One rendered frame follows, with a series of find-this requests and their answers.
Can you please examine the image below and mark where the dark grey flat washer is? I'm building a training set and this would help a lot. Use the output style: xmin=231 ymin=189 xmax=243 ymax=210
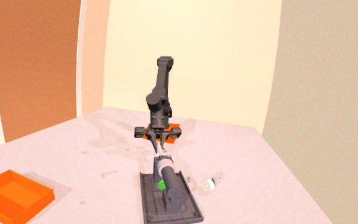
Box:
xmin=212 ymin=171 xmax=223 ymax=185

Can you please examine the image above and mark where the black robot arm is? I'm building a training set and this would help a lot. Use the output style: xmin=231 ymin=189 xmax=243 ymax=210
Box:
xmin=146 ymin=56 xmax=173 ymax=129

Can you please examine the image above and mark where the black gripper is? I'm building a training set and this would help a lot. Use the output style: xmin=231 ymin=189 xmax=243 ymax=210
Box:
xmin=134 ymin=114 xmax=182 ymax=153

